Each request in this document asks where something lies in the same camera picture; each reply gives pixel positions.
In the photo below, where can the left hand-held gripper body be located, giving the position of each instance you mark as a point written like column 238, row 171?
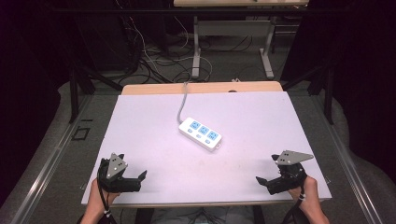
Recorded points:
column 115, row 174

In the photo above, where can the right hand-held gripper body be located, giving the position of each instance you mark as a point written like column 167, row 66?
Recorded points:
column 291, row 174

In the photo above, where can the white power strip blue sockets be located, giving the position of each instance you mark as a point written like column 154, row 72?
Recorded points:
column 200, row 133

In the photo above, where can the person's right hand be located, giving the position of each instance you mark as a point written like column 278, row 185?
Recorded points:
column 309, row 199

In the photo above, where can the person's left hand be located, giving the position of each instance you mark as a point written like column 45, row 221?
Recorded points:
column 96, row 199

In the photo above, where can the white board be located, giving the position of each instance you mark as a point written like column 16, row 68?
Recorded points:
column 218, row 174

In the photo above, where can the black metal stand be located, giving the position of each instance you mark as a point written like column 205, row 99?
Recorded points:
column 77, row 90
column 323, row 90

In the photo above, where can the wooden table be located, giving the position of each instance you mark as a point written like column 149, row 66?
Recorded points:
column 205, row 87

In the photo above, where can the white-legged background desk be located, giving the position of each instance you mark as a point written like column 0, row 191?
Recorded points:
column 233, row 28

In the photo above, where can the black horizontal bar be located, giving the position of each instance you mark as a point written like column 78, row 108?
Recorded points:
column 199, row 11

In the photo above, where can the metal floor rail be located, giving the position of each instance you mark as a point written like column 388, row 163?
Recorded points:
column 46, row 168
column 351, row 168

